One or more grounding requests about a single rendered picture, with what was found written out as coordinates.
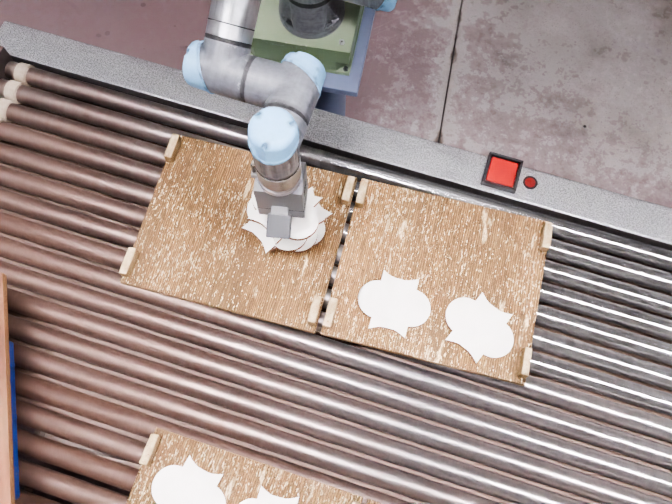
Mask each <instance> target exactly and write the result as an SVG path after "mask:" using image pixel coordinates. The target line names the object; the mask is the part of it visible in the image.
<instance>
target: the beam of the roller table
mask: <svg viewBox="0 0 672 504"><path fill-rule="evenodd" d="M0 46H3V47H4V48H5V49H6V51H7V52H8V53H9V55H10V56H11V57H12V59H13V60H14V61H15V62H17V63H20V62H23V63H26V64H30V65H33V66H35V68H38V69H42V70H45V71H49V72H52V73H55V74H59V75H62V76H66V77H69V78H73V79H76V80H80V81H83V82H87V83H90V84H94V85H97V86H101V87H104V88H108V89H111V90H115V91H118V92H122V93H125V94H129V95H132V96H135V97H139V98H142V99H146V100H149V101H153V102H156V103H160V104H163V105H167V106H170V107H174V108H177V109H181V110H184V111H188V112H191V113H195V114H198V115H202V116H205V117H208V118H212V119H215V120H219V121H222V122H226V123H229V124H233V125H236V126H240V127H243V128H247V129H248V125H249V122H250V120H251V118H252V117H253V116H254V115H255V114H256V113H258V112H259V111H260V110H262V109H263V108H262V107H259V106H255V105H252V104H248V103H245V102H242V101H238V100H235V99H231V98H228V97H224V96H221V95H217V94H209V93H208V92H206V91H203V90H200V89H197V88H194V87H192V86H190V85H189V84H187V82H186V81H185V79H184V76H183V71H182V70H179V69H175V68H171V67H168V66H164V65H161V64H157V63H154V62H150V61H147V60H143V59H140V58H136V57H132V56H129V55H125V54H122V53H118V52H115V51H111V50H108V49H104V48H100V47H97V46H93V45H90V44H86V43H83V42H79V41H76V40H72V39H69V38H65V37H61V36H58V35H54V34H51V33H47V32H44V31H40V30H37V29H33V28H29V27H26V26H22V25H19V24H15V23H12V22H8V21H4V23H3V24H2V26H1V28H0ZM301 144H302V145H306V146H309V147H313V148H316V149H320V150H323V151H327V152H330V153H334V154H337V155H341V156H344V157H348V158H351V159H355V160H358V161H361V162H365V163H368V164H372V165H375V166H379V167H382V168H386V169H389V170H393V171H396V172H400V173H403V174H407V175H410V176H414V177H417V178H421V179H424V180H428V181H431V182H434V183H438V184H441V185H445V186H448V187H452V188H455V189H459V190H462V191H466V192H469V193H473V194H476V195H480V196H483V197H487V198H490V199H494V200H497V201H501V202H504V203H507V204H511V205H514V206H518V207H521V208H525V209H528V210H532V211H535V212H539V213H542V214H546V215H549V216H553V217H556V218H560V219H563V220H567V221H570V222H574V223H577V224H581V225H584V226H587V227H591V228H594V229H598V230H601V231H605V232H608V233H612V234H615V235H619V236H622V237H626V238H629V239H633V240H636V241H640V242H643V243H647V244H650V245H654V246H657V247H660V248H664V249H667V250H671V251H672V208H668V207H665V206H661V205H658V204H654V203H651V202H647V201H643V200H640V199H636V198H633V197H629V196H626V195H622V194H619V193H615V192H611V191H608V190H604V189H601V188H597V187H594V186H590V185H587V184H583V183H580V182H576V181H572V180H569V179H565V178H562V177H558V176H555V175H551V174H548V173H544V172H541V171H537V170H533V169H530V168H526V167H523V166H522V170H521V174H520V178H519V182H518V186H517V190H516V192H515V194H512V193H509V192H505V191H502V190H498V189H495V188H491V187H488V186H484V185H481V184H480V183H481V179H482V176H483V172H484V168H485V165H486V161H487V156H484V155H480V154H477V153H473V152H470V151H466V150H462V149H459V148H455V147H452V146H448V145H445V144H441V143H438V142H434V141H431V140H427V139H423V138H420V137H416V136H413V135H409V134H406V133H402V132H399V131H395V130H391V129H388V128H384V127H381V126H377V125H374V124H370V123H367V122H363V121H360V120H356V119H352V118H349V117H345V116H342V115H338V114H335V113H331V112H328V111H324V110H320V109H317V108H315V109H314V111H313V114H312V116H311V119H310V122H309V124H308V126H307V130H306V133H305V135H304V138H303V141H302V143H301ZM526 176H533V177H535V178H536V179H537V182H538V185H537V187H536V188H534V189H527V188H526V187H525V186H524V185H523V179H524V178H525V177H526Z"/></svg>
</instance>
